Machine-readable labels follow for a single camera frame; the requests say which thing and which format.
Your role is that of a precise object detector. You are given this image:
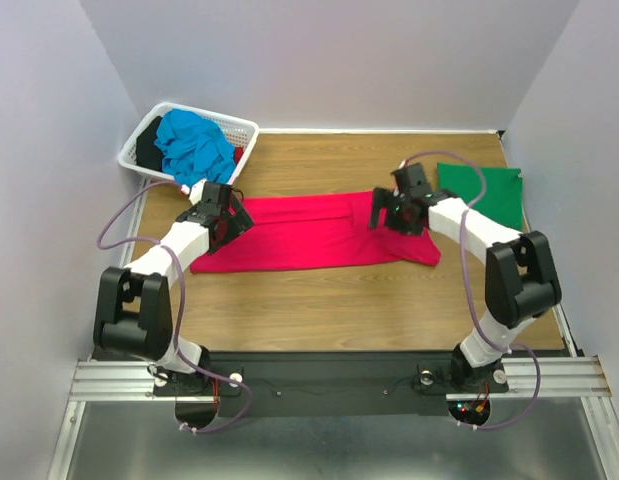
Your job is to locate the pink red t shirt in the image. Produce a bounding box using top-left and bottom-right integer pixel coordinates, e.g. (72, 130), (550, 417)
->
(190, 191), (441, 274)

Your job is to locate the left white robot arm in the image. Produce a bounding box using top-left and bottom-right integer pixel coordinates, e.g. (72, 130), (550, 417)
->
(93, 180), (254, 394)

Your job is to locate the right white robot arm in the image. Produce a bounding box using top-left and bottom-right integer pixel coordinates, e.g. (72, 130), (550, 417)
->
(368, 163), (562, 390)

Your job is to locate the red garment in basket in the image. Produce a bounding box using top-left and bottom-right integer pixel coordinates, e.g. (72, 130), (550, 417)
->
(233, 147), (244, 165)

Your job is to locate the blue t shirt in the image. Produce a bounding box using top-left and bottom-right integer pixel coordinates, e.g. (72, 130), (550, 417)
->
(155, 109), (235, 186)

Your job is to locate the white plastic laundry basket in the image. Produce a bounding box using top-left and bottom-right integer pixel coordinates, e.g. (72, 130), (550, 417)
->
(117, 102), (259, 187)

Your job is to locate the black garment in basket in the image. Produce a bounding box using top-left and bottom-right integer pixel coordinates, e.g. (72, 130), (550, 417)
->
(135, 116), (164, 172)

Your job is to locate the folded green t shirt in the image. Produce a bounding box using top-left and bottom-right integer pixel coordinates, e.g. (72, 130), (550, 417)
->
(437, 163), (523, 230)

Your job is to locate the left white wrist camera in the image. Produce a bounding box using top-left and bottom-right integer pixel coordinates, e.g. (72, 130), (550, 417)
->
(180, 181), (205, 204)

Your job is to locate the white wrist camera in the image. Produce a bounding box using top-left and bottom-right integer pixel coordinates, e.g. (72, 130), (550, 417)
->
(180, 181), (205, 204)
(392, 160), (411, 196)

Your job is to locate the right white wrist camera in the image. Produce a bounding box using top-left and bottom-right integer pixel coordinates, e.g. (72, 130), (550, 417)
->
(392, 160), (411, 196)

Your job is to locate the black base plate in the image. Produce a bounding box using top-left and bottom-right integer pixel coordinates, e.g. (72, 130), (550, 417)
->
(150, 351), (508, 418)

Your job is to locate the aluminium frame rail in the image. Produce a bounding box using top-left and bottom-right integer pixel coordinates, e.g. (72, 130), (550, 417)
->
(66, 179), (170, 401)

